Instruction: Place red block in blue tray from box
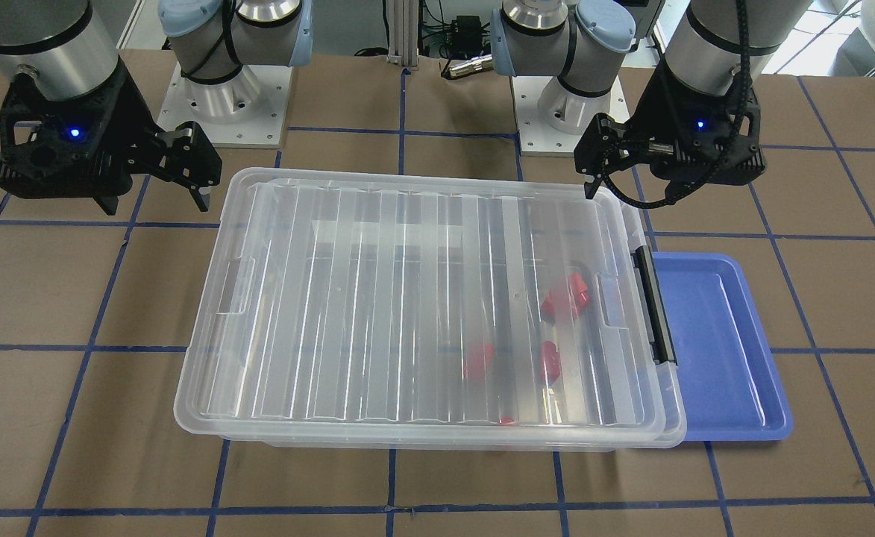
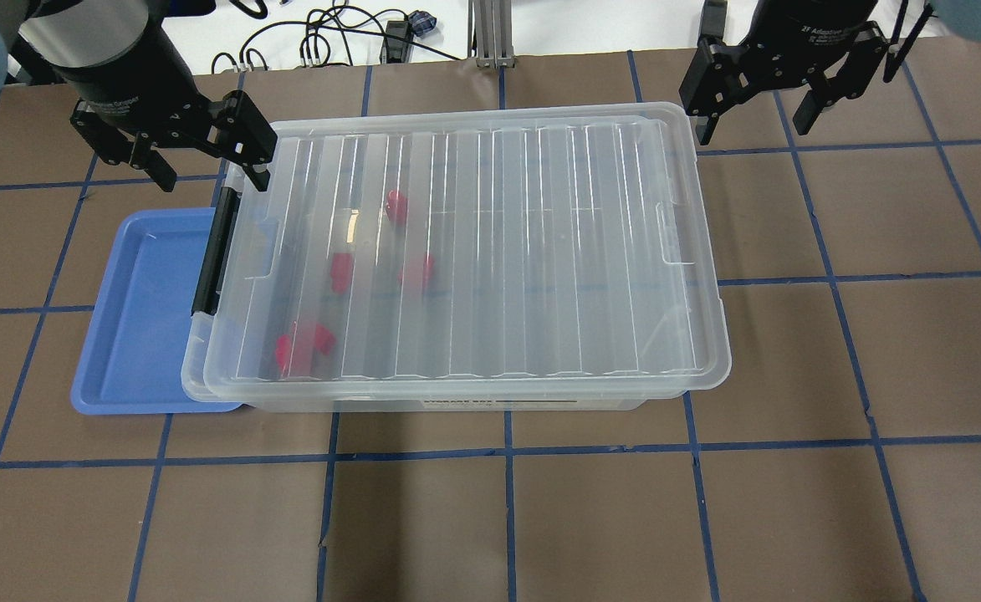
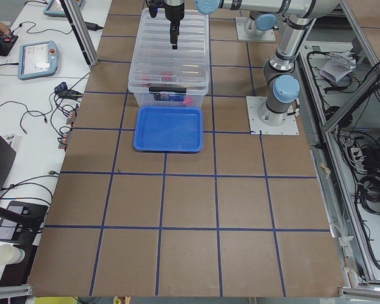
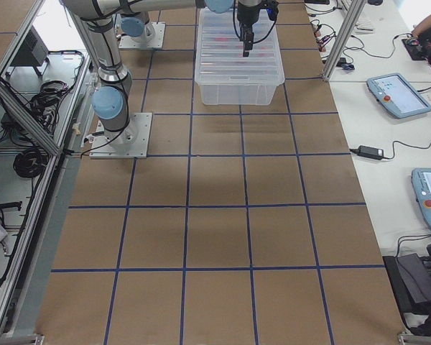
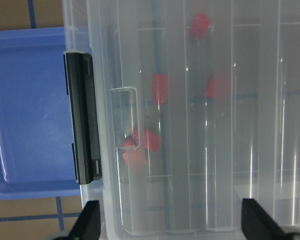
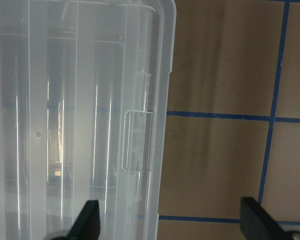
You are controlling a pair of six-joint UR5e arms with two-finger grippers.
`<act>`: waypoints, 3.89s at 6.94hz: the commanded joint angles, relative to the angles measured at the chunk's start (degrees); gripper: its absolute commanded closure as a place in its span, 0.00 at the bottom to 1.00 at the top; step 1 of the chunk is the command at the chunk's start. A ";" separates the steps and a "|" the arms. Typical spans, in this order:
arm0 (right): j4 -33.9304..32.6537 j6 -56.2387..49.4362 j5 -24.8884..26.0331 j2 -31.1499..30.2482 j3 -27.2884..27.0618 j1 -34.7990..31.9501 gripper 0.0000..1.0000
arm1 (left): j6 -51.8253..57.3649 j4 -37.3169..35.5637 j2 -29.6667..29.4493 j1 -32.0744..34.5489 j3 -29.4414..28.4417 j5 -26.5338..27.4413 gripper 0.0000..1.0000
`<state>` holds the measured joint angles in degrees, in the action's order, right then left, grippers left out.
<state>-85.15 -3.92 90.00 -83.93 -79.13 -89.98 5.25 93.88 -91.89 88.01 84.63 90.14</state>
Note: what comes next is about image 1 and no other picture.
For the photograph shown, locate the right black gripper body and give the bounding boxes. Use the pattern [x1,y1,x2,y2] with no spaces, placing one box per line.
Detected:
[0,61,222,201]

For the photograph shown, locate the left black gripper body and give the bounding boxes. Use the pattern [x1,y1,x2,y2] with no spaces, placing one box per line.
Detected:
[574,60,768,201]

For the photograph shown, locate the clear plastic box lid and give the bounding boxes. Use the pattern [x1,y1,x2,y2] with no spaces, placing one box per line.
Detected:
[174,167,667,436]

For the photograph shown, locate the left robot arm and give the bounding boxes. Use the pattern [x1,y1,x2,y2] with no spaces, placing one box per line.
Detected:
[489,1,809,210]

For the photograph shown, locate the red block pair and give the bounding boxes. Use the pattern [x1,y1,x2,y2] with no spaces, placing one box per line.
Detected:
[540,286,580,323]
[568,271,590,313]

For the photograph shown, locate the clear plastic storage box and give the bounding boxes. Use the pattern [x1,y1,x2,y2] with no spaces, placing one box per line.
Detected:
[213,179,688,452]

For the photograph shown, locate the red block under lid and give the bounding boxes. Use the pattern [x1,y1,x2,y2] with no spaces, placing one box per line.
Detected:
[463,343,495,383]

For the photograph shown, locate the blue plastic tray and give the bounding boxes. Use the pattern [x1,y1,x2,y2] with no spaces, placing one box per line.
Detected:
[654,252,793,442]

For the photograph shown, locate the black power adapter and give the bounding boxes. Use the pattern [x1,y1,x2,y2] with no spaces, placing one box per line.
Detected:
[451,15,483,48]

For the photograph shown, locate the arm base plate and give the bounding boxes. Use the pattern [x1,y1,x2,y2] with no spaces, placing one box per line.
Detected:
[511,76,630,157]
[157,66,295,149]

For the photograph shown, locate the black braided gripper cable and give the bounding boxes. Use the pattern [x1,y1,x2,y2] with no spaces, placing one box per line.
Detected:
[601,0,753,210]

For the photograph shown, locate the black box latch handle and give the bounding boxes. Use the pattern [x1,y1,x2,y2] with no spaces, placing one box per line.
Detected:
[632,245,678,365]

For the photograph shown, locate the aluminium frame post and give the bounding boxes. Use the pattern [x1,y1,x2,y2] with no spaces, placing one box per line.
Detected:
[385,1,422,72]

